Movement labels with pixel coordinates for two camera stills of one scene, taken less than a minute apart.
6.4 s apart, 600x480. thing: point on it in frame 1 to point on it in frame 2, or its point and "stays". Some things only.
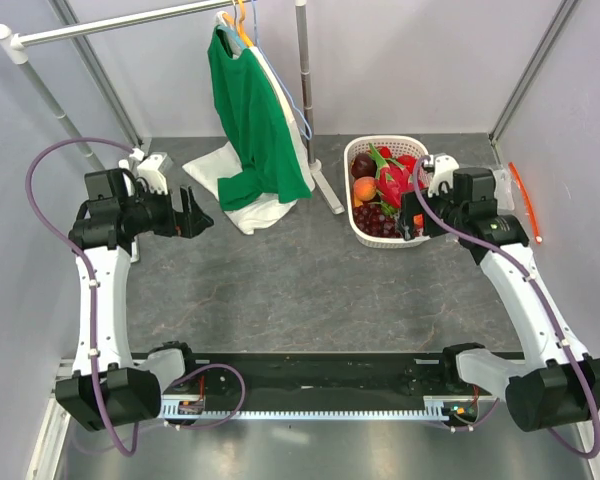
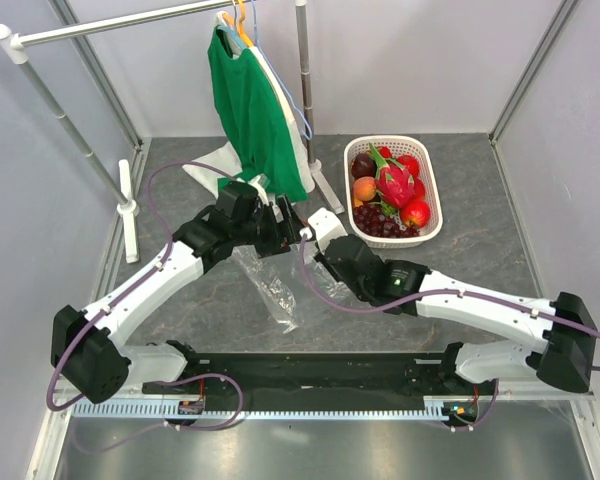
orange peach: (364, 188) stays
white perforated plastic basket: (399, 145) stays
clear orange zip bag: (530, 203) to (290, 281)
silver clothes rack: (19, 43) stays
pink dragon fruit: (391, 181) stays
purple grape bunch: (372, 220) stays
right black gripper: (410, 206) to (318, 256)
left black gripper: (192, 220) to (282, 233)
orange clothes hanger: (238, 23) stays
